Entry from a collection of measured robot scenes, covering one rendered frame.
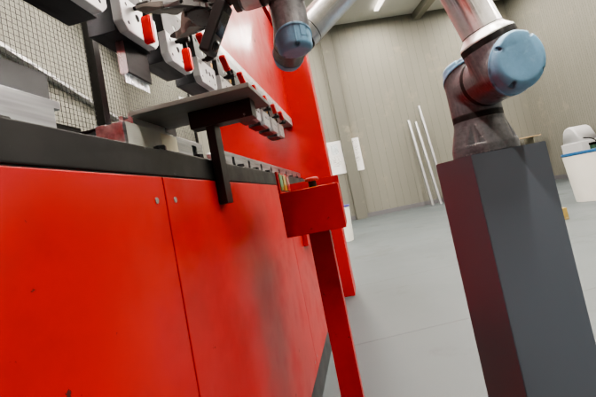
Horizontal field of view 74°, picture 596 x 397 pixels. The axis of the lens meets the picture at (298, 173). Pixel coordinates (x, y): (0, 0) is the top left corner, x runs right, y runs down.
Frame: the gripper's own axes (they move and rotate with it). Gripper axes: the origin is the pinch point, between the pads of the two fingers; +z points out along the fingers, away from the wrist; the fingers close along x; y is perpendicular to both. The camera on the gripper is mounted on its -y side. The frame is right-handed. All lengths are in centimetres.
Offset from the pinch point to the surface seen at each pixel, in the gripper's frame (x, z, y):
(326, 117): -1044, 17, 184
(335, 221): -25, -29, -51
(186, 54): -19.2, 1.2, 0.9
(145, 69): -7.3, 7.5, -5.6
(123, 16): 4.8, 4.1, 1.4
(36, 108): 30.1, 5.5, -23.8
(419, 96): -1114, -257, 199
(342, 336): -32, -24, -82
